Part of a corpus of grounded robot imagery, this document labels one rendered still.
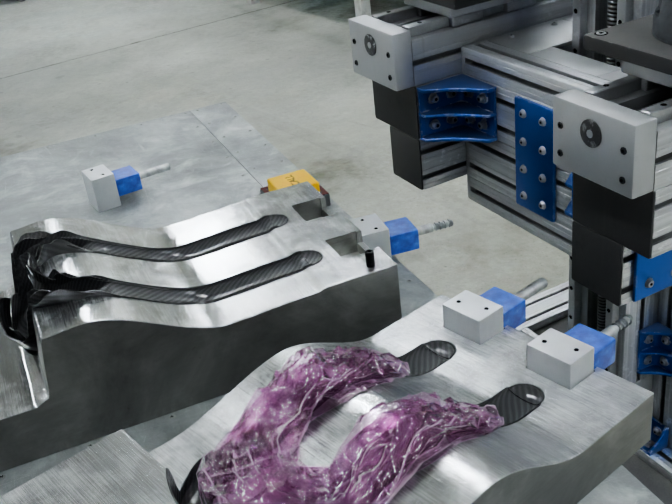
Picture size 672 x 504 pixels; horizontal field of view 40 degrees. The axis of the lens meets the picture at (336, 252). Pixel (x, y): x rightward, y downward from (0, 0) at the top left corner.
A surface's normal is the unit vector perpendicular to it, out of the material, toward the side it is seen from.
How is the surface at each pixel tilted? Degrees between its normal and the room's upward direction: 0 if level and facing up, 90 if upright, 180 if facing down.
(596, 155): 90
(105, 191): 90
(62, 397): 90
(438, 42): 90
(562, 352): 0
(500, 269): 0
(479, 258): 0
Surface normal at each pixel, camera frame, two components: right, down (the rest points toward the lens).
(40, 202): -0.11, -0.87
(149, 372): 0.40, 0.41
